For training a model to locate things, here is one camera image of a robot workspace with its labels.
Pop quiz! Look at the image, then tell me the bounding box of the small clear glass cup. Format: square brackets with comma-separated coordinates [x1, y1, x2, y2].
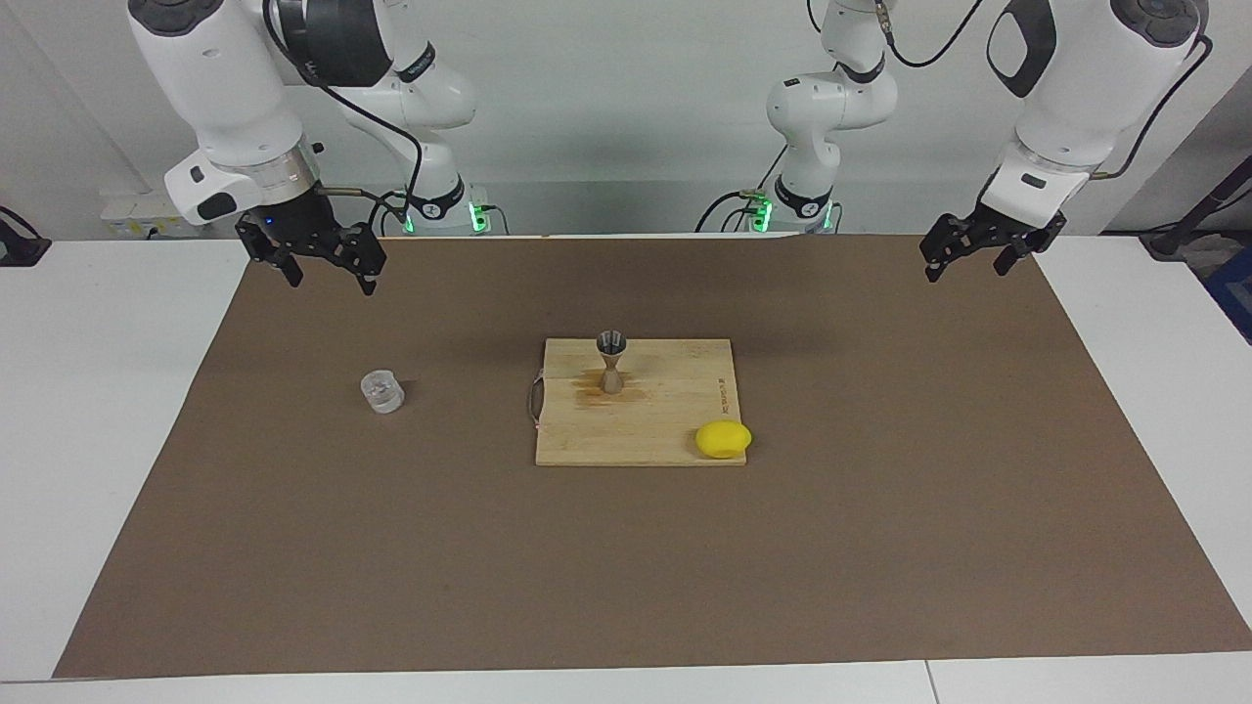
[360, 369, 406, 415]

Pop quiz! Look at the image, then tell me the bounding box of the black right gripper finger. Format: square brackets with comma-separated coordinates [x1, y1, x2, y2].
[238, 215, 302, 288]
[328, 223, 388, 295]

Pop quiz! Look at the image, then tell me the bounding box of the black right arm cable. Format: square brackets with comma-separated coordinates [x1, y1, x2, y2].
[262, 0, 426, 236]

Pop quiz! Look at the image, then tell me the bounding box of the black left base cable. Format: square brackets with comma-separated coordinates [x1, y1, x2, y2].
[694, 137, 788, 234]

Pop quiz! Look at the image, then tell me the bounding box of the brown table mat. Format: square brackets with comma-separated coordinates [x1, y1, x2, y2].
[52, 233, 1252, 680]

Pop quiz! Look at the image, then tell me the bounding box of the wooden cutting board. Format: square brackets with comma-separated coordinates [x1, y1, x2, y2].
[528, 338, 748, 467]

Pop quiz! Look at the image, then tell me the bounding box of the blue box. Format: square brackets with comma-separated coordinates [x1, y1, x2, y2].
[1205, 244, 1252, 345]

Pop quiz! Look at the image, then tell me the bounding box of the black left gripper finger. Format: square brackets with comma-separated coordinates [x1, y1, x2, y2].
[993, 215, 1068, 276]
[919, 211, 985, 285]

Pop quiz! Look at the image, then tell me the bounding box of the black clamp mount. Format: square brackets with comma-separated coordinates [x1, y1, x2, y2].
[0, 205, 52, 267]

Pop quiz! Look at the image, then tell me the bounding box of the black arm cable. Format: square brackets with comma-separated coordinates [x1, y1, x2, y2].
[262, 0, 426, 236]
[807, 0, 1214, 179]

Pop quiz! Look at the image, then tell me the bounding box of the metal double jigger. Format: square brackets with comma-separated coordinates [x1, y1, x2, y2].
[597, 330, 629, 395]

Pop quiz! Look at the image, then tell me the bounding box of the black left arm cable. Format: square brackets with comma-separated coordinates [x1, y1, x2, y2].
[807, 0, 1214, 179]

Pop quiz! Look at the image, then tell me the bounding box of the black tripod stand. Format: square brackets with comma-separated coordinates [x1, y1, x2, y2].
[1140, 156, 1252, 260]

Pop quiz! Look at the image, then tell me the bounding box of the yellow lemon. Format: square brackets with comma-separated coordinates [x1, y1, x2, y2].
[695, 420, 753, 460]

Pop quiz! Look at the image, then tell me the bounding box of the white power strip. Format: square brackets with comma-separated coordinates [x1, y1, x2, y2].
[100, 189, 211, 239]

